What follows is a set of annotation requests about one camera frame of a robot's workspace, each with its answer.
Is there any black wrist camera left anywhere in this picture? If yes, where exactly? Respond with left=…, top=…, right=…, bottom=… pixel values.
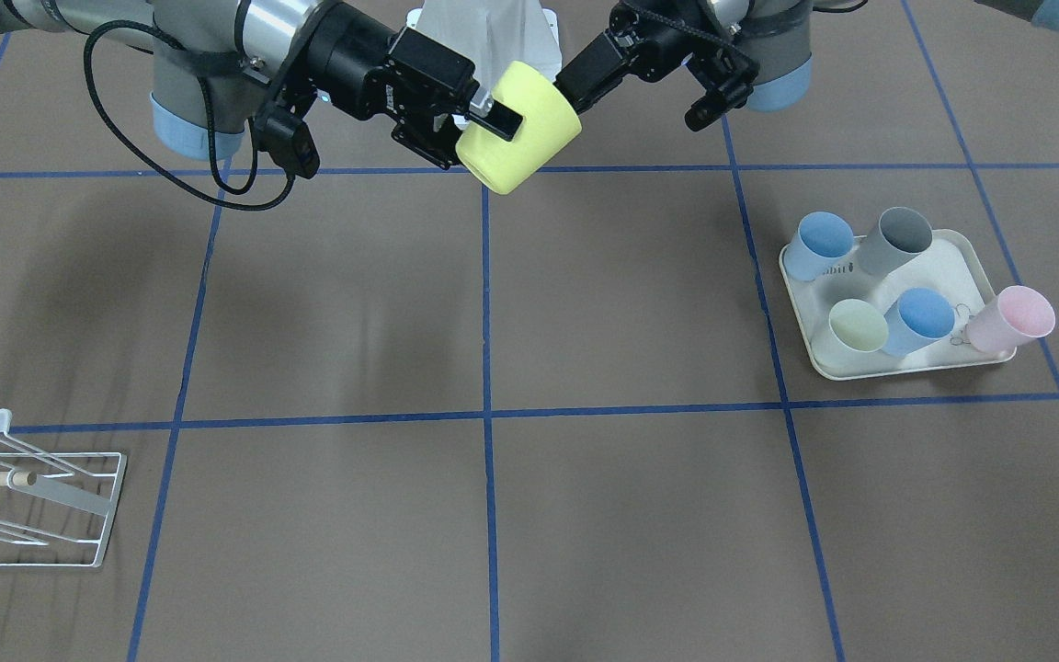
left=684, top=51, right=760, bottom=131

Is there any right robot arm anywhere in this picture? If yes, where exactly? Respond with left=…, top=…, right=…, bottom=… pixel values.
left=0, top=1, right=525, bottom=177

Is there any pale yellow cup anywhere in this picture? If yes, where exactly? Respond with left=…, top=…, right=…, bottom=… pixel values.
left=825, top=299, right=889, bottom=355

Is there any blue plastic cup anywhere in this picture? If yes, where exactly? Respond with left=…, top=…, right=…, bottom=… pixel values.
left=882, top=288, right=957, bottom=357

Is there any light blue cup rear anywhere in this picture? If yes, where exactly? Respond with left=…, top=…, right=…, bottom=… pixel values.
left=782, top=211, right=856, bottom=282

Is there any white wire cup rack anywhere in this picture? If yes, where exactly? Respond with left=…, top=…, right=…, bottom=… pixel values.
left=0, top=409, right=129, bottom=569

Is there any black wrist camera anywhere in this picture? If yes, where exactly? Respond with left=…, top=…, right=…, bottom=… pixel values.
left=251, top=108, right=320, bottom=179
left=684, top=51, right=760, bottom=131

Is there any grey plastic cup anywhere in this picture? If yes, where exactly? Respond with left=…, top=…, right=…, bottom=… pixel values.
left=854, top=205, right=933, bottom=278

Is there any yellow plastic cup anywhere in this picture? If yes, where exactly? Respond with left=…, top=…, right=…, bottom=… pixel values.
left=455, top=62, right=584, bottom=194

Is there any white plastic tray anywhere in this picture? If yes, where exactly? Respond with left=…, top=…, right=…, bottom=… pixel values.
left=778, top=229, right=1017, bottom=381

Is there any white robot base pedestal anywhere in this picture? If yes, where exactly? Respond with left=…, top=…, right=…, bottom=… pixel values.
left=406, top=1, right=563, bottom=87

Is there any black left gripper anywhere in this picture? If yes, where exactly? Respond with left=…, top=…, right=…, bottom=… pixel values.
left=554, top=1, right=757, bottom=114

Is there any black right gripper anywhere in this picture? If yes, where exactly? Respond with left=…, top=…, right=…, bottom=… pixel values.
left=305, top=3, right=525, bottom=169

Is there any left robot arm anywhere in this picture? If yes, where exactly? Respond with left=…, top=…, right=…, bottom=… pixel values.
left=554, top=1, right=865, bottom=131

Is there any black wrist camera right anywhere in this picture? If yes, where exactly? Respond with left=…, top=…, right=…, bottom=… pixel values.
left=251, top=108, right=320, bottom=179

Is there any pink plastic cup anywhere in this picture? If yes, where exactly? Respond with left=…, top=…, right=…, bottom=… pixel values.
left=965, top=285, right=1056, bottom=353

